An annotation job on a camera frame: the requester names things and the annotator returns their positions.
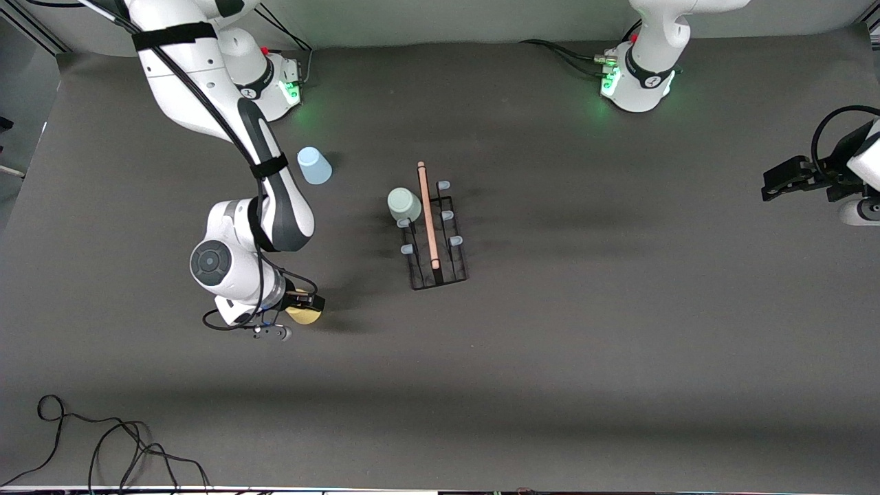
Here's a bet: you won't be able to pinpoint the pale green plastic cup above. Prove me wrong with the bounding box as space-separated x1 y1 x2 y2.
387 188 422 222

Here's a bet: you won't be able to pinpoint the black wire cup holder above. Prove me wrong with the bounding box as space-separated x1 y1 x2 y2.
397 162 469 291

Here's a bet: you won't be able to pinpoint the light blue plastic cup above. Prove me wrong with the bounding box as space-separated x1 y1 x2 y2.
297 146 333 185

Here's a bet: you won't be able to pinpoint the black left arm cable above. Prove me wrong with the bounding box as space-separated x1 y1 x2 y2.
811 105 880 176

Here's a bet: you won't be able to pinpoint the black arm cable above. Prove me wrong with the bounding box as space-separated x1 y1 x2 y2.
27 0 325 332
811 105 880 176

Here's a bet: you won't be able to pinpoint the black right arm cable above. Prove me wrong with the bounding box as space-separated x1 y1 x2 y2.
27 0 325 332

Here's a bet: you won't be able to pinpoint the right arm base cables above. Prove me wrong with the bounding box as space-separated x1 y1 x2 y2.
258 5 314 83

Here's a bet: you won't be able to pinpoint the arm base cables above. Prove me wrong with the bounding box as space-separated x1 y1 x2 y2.
258 5 314 83
519 39 619 78

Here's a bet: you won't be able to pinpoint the loose black table cable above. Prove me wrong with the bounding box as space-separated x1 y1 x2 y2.
0 394 210 494

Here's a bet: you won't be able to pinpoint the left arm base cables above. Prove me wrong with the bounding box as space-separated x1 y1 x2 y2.
519 39 619 78

